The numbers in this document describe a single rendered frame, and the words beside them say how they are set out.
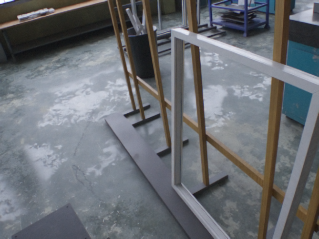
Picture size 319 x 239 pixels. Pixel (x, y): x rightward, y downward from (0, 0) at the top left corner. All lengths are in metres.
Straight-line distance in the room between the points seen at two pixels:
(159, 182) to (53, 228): 1.35
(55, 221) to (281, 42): 1.42
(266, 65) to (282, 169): 1.73
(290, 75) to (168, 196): 1.70
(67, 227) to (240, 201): 1.54
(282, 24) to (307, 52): 1.77
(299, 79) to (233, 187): 1.66
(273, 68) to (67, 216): 1.26
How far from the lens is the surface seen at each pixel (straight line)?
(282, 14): 1.29
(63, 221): 1.62
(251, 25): 6.47
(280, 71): 1.27
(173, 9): 9.25
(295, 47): 3.14
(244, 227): 2.44
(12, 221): 3.08
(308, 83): 1.20
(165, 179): 2.74
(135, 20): 4.76
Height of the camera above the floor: 2.00
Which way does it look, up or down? 32 degrees down
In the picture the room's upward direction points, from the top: 10 degrees counter-clockwise
